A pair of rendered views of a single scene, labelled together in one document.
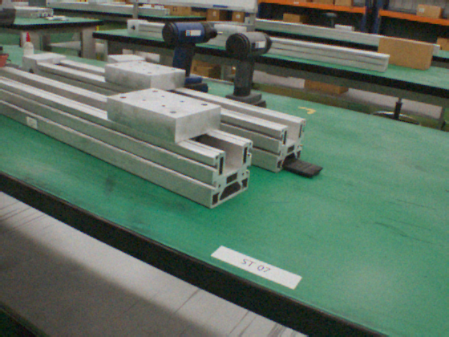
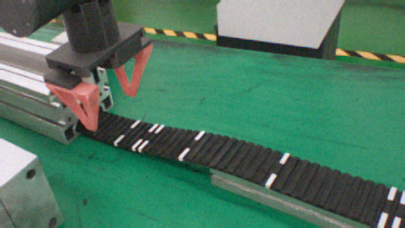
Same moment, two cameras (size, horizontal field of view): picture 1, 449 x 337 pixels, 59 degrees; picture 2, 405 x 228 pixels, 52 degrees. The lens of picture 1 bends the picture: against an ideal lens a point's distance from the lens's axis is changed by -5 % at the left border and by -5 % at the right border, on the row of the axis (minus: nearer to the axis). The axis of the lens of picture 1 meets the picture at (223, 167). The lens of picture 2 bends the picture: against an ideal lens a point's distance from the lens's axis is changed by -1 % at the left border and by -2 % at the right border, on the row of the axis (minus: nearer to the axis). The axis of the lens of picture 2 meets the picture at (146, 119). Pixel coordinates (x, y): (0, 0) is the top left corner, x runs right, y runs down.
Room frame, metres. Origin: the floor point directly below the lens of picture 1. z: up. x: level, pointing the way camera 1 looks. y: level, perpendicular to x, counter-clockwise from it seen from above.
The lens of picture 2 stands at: (1.49, 0.78, 1.11)
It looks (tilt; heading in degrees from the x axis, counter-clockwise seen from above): 37 degrees down; 188
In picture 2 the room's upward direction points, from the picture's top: 11 degrees counter-clockwise
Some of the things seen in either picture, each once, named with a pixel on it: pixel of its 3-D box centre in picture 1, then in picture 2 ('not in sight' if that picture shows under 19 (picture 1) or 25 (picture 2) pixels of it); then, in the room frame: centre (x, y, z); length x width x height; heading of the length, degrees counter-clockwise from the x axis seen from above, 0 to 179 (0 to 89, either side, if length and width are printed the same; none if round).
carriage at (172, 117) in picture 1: (163, 119); not in sight; (0.67, 0.11, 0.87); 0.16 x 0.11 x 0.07; 55
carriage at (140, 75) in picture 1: (143, 81); not in sight; (0.97, 0.20, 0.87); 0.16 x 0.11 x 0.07; 55
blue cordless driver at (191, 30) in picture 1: (193, 60); not in sight; (1.22, 0.11, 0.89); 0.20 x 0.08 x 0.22; 134
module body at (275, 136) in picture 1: (143, 101); not in sight; (0.97, 0.20, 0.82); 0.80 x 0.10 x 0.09; 55
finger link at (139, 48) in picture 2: not in sight; (117, 70); (1.05, 0.70, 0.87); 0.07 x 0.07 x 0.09; 55
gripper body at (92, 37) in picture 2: not in sight; (90, 25); (1.08, 0.68, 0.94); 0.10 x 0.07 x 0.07; 145
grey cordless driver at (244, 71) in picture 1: (251, 75); not in sight; (1.06, -0.05, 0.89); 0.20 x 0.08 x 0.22; 151
